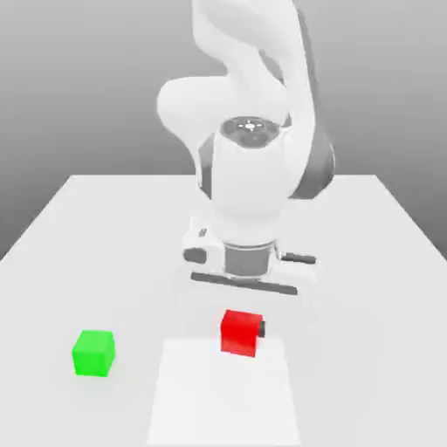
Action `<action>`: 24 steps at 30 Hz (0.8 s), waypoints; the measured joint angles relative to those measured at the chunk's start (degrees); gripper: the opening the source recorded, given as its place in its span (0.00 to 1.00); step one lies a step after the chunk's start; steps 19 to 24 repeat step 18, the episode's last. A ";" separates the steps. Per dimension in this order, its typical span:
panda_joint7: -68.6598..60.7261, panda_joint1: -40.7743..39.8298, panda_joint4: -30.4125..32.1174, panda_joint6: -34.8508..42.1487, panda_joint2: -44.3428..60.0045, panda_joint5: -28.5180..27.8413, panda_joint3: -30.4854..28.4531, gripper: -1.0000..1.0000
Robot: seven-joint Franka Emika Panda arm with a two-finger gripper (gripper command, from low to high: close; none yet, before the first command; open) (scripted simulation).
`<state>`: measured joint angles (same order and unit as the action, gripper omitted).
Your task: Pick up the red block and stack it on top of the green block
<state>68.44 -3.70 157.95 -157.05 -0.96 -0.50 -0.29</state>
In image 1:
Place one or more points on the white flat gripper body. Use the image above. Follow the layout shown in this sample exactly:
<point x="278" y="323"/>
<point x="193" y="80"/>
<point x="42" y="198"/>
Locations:
<point x="244" y="282"/>

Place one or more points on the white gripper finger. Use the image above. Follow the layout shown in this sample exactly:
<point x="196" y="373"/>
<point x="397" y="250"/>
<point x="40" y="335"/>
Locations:
<point x="262" y="329"/>

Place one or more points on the small red cube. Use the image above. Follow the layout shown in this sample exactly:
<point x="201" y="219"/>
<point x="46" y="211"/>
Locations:
<point x="240" y="333"/>

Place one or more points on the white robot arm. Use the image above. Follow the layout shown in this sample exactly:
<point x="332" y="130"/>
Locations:
<point x="251" y="181"/>

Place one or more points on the small green cube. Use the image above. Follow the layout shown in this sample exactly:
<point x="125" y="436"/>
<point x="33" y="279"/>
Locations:
<point x="93" y="353"/>

